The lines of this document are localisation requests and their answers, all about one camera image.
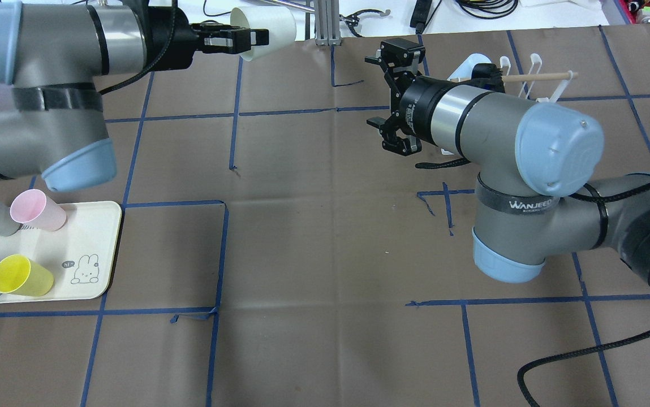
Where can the yellow plastic cup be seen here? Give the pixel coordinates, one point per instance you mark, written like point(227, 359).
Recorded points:
point(19, 275)

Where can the pink plastic cup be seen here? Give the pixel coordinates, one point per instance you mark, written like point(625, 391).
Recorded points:
point(36, 209)

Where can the white wire cup rack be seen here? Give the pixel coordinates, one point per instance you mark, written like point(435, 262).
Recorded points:
point(527, 82)

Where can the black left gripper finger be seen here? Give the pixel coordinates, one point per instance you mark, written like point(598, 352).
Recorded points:
point(217, 38)

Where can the cream tray with rabbit drawing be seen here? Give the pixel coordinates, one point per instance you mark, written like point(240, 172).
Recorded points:
point(80, 255)

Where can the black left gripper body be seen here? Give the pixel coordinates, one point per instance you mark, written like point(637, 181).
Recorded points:
point(162, 35)

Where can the light blue plastic cup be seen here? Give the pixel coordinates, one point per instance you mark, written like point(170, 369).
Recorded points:
point(464, 71)

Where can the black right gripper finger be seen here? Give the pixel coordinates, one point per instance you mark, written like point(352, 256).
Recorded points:
point(399, 60)
point(388, 129)

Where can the cream white plastic cup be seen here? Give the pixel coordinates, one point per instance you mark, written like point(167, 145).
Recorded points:
point(279, 23)

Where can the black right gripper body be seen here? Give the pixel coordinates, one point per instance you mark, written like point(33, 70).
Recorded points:
point(417, 106)

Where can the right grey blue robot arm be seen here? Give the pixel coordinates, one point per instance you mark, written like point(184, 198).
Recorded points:
point(536, 197)

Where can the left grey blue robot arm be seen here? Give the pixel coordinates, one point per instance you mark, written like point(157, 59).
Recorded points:
point(60, 60)

